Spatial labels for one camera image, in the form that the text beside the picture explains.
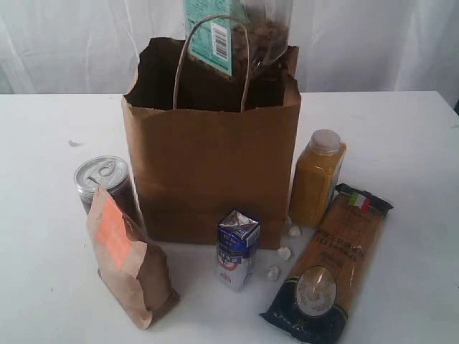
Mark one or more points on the silver pull-tab can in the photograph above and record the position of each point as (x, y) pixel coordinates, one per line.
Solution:
(112, 173)

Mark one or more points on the clear jar yellow lid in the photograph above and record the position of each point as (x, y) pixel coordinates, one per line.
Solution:
(241, 33)

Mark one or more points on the brown paper shopping bag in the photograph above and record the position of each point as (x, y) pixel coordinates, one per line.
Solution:
(201, 146)

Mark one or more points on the small blue white milk carton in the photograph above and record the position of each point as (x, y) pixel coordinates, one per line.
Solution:
(237, 242)

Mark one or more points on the orange juice bottle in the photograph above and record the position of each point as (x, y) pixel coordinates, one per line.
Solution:
(316, 174)

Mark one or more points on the kraft coffee pouch orange label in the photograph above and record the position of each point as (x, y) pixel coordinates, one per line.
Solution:
(133, 268)

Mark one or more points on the spaghetti pack dark wrapper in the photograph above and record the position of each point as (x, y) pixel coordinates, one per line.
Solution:
(314, 301)

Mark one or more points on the small grey paper scrap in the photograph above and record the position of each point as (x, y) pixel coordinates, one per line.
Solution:
(74, 144)

